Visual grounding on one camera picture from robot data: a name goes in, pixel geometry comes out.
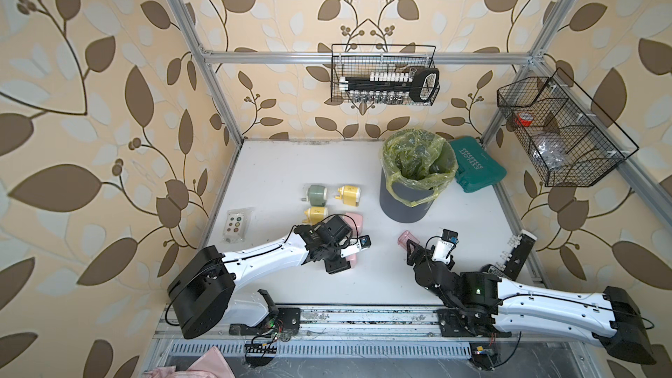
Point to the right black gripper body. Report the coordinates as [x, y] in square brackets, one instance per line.
[426, 258]

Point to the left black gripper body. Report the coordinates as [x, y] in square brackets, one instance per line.
[333, 251]

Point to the pink transparent shavings tray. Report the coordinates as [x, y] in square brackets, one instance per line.
[406, 237]

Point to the pink sharpener front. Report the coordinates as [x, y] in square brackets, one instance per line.
[352, 259]

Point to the pink sharpener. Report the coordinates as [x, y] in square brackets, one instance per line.
[356, 220]
[352, 259]

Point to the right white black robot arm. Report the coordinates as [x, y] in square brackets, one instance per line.
[481, 304]

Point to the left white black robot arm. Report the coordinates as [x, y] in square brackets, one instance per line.
[210, 289]

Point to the yellow sharpener middle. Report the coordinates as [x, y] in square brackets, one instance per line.
[315, 214]

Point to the yellow sharpener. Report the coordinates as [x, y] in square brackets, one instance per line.
[315, 214]
[349, 195]

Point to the green pencil sharpener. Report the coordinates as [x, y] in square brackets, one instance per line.
[316, 195]

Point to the yellow sharpener back right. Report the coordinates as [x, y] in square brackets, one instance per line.
[349, 195]

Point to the grey trash bin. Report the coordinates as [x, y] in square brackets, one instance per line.
[398, 211]

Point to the green plastic bin liner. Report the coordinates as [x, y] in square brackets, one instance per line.
[418, 159]

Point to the white button remote box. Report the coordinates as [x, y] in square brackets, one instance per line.
[236, 223]

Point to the green plastic tool case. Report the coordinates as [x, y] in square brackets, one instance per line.
[476, 169]

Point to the pink cloth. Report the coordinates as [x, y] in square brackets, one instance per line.
[210, 365]

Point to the socket set holder black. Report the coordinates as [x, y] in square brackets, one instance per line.
[416, 87]

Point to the clear plastic bag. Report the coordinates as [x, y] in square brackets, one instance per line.
[550, 149]

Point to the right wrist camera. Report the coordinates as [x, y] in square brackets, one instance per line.
[443, 250]

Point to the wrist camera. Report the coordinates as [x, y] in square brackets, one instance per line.
[355, 246]
[443, 250]

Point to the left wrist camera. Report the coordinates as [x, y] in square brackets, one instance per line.
[355, 246]

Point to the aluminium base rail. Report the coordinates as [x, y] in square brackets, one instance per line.
[367, 323]

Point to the slotted grey cable duct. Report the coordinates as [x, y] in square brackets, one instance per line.
[442, 350]

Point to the black wire basket back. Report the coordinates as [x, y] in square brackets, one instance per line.
[364, 59]

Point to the black wire basket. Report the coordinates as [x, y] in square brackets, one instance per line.
[595, 143]
[364, 59]

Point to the black wire basket right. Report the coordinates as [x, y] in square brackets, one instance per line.
[595, 143]

